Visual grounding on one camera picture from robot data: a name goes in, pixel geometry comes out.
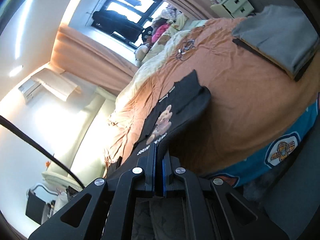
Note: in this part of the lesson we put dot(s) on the window with black frame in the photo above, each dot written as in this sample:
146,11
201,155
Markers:
125,20

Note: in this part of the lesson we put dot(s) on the wall air conditioner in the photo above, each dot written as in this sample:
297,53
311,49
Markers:
55,83

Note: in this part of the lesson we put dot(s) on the pale green bedside drawer unit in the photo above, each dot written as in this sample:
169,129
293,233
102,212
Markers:
232,8

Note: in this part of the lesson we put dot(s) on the orange bed sheet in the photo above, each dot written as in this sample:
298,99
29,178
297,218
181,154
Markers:
252,103

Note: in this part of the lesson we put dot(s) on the black printed t-shirt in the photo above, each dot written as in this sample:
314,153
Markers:
169,122

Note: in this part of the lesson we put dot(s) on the blue patterned mattress cover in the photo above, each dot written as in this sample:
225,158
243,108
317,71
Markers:
271,155

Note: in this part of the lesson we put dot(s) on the pink beige curtain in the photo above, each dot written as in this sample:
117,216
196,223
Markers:
84,57

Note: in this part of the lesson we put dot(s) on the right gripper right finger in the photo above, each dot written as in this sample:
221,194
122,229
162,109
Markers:
212,209

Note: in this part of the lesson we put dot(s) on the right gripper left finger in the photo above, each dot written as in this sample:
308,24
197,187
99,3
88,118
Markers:
104,209

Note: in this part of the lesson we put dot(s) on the stack of folded clothes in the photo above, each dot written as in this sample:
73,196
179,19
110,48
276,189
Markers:
283,35

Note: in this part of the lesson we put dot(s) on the pile of clothes and toys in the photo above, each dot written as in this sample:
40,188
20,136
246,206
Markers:
162,29

